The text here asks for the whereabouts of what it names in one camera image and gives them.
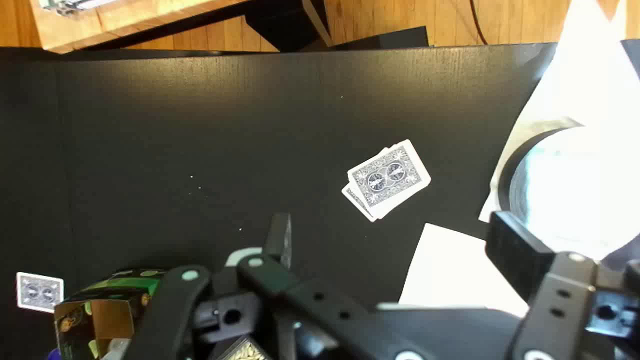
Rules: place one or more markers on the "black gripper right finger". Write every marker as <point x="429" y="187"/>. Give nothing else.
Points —
<point x="521" y="256"/>

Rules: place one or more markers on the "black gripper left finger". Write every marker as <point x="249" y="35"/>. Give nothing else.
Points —
<point x="312" y="300"/>

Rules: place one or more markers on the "round black-rimmed plate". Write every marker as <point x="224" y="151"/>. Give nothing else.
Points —
<point x="580" y="193"/>

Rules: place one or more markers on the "stack of blue playing cards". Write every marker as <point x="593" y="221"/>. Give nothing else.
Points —
<point x="388" y="179"/>

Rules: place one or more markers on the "large white paper sheet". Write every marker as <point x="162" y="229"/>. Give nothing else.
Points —
<point x="580" y="72"/>

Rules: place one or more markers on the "single blue playing card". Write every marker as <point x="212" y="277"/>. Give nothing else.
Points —
<point x="40" y="293"/>

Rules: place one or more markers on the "light wooden furniture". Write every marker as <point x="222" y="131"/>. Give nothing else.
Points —
<point x="113" y="21"/>

